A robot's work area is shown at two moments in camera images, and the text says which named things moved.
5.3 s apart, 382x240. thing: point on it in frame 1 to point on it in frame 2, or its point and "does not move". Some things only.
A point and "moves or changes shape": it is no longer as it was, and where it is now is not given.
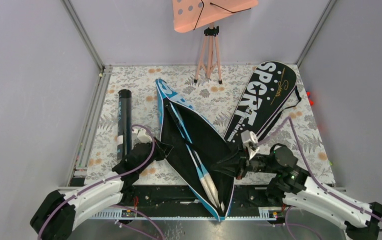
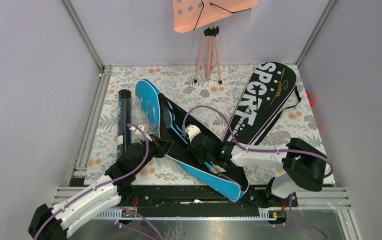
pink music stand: [189, 15] does not move
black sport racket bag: [273, 87] does not move
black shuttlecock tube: [124, 124] does not move
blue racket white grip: [207, 179] to [170, 121]
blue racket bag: [198, 146] moves or changes shape
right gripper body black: [259, 163] to [201, 157]
